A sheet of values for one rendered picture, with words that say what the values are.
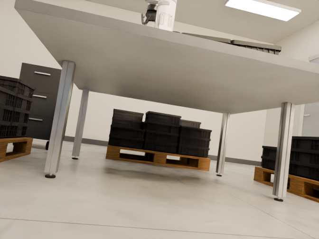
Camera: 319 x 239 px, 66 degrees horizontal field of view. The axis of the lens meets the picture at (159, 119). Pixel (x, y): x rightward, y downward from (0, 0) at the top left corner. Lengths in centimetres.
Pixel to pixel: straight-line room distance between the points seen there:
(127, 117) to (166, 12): 209
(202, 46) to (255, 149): 490
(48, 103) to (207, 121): 336
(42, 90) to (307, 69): 249
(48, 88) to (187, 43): 218
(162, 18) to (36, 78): 199
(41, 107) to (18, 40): 269
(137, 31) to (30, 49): 447
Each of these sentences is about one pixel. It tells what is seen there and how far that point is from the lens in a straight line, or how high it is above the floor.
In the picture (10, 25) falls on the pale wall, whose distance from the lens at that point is 557.
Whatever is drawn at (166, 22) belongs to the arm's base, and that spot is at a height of 85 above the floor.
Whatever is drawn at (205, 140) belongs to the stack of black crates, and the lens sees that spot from 298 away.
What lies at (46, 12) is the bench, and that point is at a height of 67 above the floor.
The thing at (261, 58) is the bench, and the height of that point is 67.
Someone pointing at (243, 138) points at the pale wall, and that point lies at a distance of 562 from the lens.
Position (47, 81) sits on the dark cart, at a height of 74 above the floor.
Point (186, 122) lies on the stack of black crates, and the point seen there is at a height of 56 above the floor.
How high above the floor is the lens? 30
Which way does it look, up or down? 4 degrees up
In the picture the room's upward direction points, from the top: 8 degrees clockwise
